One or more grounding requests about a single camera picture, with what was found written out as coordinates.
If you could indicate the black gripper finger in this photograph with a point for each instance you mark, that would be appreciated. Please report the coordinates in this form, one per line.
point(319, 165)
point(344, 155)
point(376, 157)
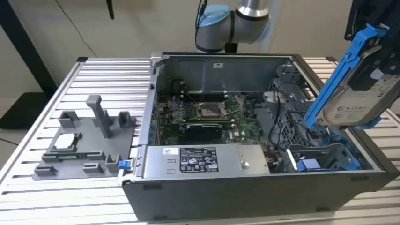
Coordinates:
point(355, 21)
point(388, 54)

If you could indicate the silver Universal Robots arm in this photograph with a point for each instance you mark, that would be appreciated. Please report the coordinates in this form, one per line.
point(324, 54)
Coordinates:
point(247, 25)

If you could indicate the green motherboard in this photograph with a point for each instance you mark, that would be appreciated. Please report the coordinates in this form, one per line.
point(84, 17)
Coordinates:
point(243, 131)

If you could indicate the CPU socket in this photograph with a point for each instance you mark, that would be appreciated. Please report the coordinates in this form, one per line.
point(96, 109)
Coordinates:
point(208, 110)

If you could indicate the black graphics card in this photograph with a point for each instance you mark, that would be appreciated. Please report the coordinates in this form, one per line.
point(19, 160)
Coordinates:
point(203, 131)

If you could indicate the silver power supply unit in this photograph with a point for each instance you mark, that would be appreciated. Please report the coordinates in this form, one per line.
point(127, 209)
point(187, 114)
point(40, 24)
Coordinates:
point(224, 161)

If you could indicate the black hanging antenna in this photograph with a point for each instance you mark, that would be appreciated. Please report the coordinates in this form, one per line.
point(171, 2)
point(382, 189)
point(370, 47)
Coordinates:
point(110, 9)

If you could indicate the black open PC case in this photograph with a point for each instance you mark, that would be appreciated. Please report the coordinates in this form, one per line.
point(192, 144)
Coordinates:
point(238, 199)

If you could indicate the blue case latch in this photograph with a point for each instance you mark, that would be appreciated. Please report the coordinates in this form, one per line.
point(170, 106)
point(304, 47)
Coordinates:
point(124, 164)

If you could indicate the grey parts rack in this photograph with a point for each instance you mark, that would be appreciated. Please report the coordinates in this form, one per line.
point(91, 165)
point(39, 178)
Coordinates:
point(94, 145)

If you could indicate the green RAM stick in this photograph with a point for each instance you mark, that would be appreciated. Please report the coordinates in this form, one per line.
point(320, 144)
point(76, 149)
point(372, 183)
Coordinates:
point(83, 154)

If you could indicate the silver CPU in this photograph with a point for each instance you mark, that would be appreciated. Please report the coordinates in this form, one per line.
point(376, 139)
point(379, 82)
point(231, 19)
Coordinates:
point(66, 141)

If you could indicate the black stand with foot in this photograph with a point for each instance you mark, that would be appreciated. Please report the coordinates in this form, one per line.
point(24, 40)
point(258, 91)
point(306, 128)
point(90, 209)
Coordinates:
point(22, 70)

